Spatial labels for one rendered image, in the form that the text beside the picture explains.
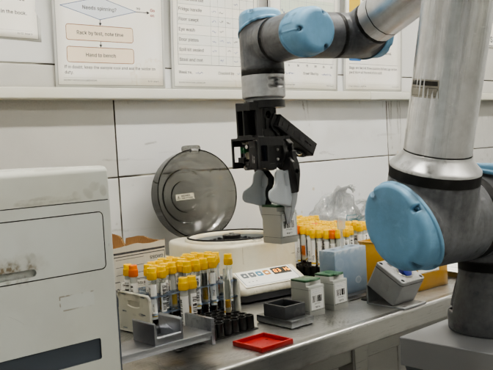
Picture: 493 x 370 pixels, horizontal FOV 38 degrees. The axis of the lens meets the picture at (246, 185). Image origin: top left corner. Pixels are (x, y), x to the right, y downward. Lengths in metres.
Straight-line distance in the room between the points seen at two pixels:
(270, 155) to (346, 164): 1.08
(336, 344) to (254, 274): 0.34
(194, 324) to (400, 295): 0.43
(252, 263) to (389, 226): 0.63
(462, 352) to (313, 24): 0.52
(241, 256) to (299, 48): 0.53
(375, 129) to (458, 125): 1.50
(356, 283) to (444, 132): 0.64
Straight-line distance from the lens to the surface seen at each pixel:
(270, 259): 1.54
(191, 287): 1.17
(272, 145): 1.21
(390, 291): 1.38
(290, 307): 1.27
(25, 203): 0.91
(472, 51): 0.90
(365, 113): 2.36
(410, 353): 1.04
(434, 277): 1.56
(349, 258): 1.46
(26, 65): 1.64
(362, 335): 1.28
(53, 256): 0.93
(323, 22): 1.15
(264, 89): 1.22
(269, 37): 1.18
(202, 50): 1.89
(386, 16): 1.16
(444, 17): 0.89
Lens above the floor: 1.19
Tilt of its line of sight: 3 degrees down
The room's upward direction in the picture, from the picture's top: 3 degrees counter-clockwise
